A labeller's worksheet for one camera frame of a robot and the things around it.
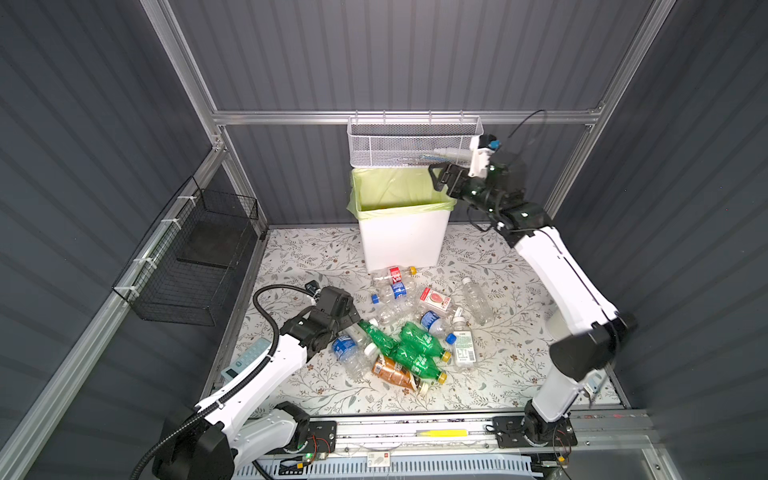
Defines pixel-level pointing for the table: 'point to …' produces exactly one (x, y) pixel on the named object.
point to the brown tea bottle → (390, 370)
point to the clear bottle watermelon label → (435, 298)
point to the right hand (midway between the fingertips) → (443, 172)
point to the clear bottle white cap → (478, 302)
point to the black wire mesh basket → (185, 270)
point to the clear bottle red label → (395, 274)
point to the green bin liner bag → (381, 191)
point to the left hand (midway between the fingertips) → (341, 313)
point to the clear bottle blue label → (351, 355)
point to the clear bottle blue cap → (398, 294)
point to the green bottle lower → (413, 360)
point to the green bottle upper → (412, 335)
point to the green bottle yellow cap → (399, 348)
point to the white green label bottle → (465, 354)
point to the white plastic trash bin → (404, 241)
